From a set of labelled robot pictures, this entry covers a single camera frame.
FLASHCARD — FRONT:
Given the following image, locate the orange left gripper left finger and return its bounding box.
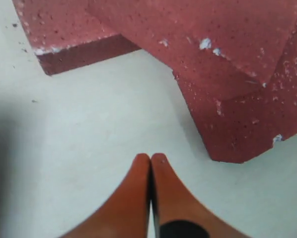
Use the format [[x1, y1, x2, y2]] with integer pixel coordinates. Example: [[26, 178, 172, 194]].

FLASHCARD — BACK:
[[62, 153, 150, 238]]

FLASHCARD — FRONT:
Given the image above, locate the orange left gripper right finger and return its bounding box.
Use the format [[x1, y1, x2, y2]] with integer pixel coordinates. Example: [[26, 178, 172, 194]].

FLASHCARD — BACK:
[[151, 153, 248, 238]]

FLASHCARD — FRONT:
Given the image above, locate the red brick with white chip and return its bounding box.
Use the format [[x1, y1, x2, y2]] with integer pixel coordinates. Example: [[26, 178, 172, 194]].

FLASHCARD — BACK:
[[89, 0, 297, 163]]

